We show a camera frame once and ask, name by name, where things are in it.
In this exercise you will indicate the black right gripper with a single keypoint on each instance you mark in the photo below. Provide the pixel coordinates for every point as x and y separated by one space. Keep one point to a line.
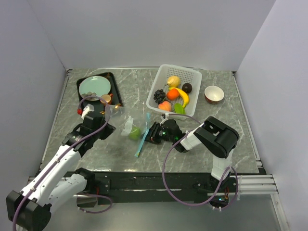
152 134

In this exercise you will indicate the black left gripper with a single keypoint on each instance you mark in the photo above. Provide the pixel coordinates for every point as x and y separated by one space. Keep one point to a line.
109 129

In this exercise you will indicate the fake green leaf piece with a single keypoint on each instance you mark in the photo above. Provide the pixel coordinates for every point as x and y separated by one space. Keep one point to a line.
179 109

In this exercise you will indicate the fake peach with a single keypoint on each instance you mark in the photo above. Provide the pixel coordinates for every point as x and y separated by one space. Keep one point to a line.
166 106

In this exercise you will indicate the fake green fruit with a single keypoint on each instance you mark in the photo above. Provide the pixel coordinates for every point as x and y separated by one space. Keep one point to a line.
135 133

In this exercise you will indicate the fake orange fruit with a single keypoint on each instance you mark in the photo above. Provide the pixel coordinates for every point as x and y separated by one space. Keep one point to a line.
173 94

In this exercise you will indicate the fake dark grapes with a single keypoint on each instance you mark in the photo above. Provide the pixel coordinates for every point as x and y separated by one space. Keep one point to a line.
159 96

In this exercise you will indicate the clear zip top bag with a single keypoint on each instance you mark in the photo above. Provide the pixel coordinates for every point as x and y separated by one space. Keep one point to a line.
123 121

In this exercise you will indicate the fake yellow banana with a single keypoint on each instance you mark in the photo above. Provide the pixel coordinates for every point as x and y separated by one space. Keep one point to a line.
183 95

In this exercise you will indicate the fake dark mangosteen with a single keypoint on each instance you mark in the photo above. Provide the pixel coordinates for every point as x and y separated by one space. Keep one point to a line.
187 88

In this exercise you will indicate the fake yellow pear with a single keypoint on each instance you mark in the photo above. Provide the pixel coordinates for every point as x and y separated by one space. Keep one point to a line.
173 81

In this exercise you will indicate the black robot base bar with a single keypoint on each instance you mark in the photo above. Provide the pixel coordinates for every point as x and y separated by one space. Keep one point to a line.
139 187

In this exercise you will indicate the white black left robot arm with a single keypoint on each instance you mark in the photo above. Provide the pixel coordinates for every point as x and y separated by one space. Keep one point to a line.
31 208

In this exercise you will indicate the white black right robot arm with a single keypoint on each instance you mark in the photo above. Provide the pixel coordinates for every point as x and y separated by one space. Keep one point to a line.
219 138

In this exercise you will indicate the gold spoon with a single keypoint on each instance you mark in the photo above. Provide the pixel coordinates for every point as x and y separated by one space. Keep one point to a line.
114 109

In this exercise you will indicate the orange ceramic cup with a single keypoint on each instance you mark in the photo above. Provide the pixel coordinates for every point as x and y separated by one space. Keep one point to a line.
106 99

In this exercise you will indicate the light teal plate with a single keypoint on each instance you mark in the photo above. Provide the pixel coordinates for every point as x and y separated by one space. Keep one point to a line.
94 86

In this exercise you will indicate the red and white bowl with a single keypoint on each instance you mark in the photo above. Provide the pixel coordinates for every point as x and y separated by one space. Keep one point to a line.
214 94

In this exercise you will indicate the white perforated plastic basket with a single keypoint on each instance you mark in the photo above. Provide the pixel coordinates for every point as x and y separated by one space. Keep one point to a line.
186 75

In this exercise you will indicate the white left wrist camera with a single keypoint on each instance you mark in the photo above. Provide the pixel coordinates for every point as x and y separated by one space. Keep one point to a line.
83 112

